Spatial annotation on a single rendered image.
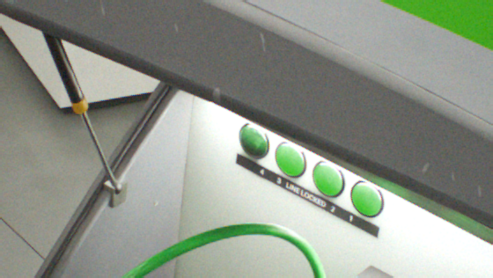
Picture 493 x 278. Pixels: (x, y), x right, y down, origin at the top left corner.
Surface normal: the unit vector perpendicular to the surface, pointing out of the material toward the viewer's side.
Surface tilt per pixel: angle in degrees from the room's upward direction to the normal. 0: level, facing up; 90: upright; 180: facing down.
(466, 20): 90
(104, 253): 90
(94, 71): 90
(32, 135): 0
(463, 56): 0
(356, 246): 90
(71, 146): 0
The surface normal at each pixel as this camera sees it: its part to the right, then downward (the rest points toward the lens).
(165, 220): 0.78, 0.41
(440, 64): 0.13, -0.84
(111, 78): 0.50, 0.51
